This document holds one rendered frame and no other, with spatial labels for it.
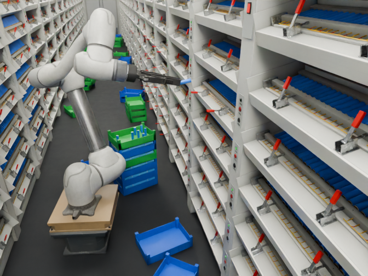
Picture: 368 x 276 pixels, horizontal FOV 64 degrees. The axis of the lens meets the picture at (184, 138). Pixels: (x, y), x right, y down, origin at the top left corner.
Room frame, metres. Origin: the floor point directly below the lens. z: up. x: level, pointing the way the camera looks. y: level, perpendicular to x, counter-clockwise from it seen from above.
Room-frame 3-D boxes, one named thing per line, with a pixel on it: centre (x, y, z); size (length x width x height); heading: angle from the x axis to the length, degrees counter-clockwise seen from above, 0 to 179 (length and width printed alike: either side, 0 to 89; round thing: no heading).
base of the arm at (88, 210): (1.37, 0.60, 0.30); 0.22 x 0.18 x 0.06; 178
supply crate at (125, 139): (1.99, 0.39, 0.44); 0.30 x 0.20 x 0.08; 125
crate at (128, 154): (1.99, 0.39, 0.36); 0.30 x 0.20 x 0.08; 125
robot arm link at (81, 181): (1.39, 0.59, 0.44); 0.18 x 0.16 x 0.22; 141
